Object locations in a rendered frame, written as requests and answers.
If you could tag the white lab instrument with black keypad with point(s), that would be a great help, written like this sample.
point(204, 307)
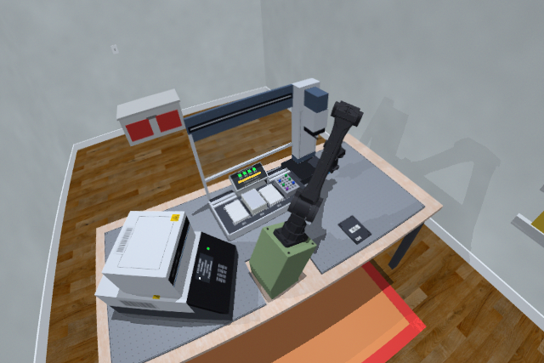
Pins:
point(161, 267)

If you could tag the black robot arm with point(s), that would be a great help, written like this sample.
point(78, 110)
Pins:
point(293, 229)

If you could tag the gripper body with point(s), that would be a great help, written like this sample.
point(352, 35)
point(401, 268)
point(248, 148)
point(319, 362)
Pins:
point(333, 168)

